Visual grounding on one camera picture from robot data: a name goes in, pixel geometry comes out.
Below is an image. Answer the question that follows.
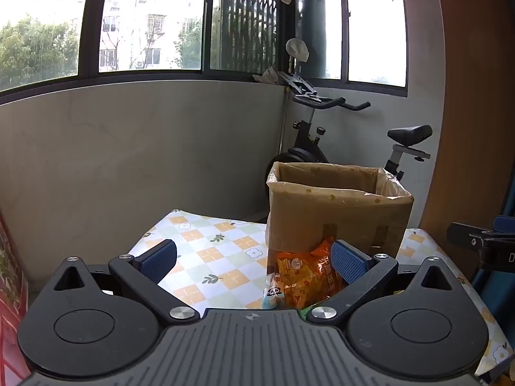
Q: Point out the pole with white bag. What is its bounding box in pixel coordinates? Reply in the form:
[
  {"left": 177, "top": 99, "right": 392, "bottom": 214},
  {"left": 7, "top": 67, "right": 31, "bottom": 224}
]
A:
[{"left": 277, "top": 38, "right": 310, "bottom": 157}]

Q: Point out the orange snack bag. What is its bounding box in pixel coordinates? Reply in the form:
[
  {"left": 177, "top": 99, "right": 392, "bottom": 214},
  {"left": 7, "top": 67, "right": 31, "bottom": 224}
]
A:
[{"left": 276, "top": 236, "right": 347, "bottom": 310}]

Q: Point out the dark window frame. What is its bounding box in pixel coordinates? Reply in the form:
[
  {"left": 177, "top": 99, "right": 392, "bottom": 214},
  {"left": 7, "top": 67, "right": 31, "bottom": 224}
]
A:
[{"left": 0, "top": 0, "right": 409, "bottom": 107}]

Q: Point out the perforated metal screen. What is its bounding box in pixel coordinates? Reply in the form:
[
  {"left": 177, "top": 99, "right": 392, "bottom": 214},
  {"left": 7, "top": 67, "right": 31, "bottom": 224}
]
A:
[{"left": 219, "top": 0, "right": 278, "bottom": 71}]

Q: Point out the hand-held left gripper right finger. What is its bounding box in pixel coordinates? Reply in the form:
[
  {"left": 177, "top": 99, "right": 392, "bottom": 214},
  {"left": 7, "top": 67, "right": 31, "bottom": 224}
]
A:
[{"left": 308, "top": 239, "right": 460, "bottom": 324}]

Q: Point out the brown cardboard box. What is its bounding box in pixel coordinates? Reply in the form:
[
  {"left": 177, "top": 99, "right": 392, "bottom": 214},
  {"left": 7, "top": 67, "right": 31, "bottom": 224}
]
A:
[{"left": 266, "top": 161, "right": 414, "bottom": 264}]

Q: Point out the small white snack packet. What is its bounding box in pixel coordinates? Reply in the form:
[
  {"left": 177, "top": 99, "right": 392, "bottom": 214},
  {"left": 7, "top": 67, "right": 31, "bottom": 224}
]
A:
[{"left": 261, "top": 272, "right": 286, "bottom": 310}]

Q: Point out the checked floral tablecloth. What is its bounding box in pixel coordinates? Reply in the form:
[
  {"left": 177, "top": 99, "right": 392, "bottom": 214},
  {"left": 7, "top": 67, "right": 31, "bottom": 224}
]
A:
[{"left": 126, "top": 209, "right": 513, "bottom": 374}]

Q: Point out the wooden door panel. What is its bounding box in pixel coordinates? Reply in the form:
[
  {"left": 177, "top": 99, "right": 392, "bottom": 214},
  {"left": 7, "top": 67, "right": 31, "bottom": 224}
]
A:
[{"left": 418, "top": 0, "right": 515, "bottom": 230}]

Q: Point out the dark green pillar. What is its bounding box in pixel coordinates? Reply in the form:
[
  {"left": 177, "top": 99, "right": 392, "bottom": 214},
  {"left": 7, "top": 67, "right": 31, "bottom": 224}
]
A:
[{"left": 308, "top": 0, "right": 342, "bottom": 79}]

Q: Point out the crumpled paper bag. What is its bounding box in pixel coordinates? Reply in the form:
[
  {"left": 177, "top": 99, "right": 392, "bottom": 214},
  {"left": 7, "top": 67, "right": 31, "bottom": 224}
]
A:
[{"left": 253, "top": 66, "right": 283, "bottom": 86}]

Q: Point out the black exercise bike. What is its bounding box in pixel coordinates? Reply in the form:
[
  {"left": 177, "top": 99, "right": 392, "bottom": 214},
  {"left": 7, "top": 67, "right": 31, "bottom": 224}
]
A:
[{"left": 263, "top": 70, "right": 433, "bottom": 210}]

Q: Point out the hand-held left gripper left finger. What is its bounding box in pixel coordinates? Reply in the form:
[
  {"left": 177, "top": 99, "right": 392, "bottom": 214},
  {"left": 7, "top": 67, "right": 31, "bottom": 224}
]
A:
[{"left": 51, "top": 239, "right": 201, "bottom": 326}]

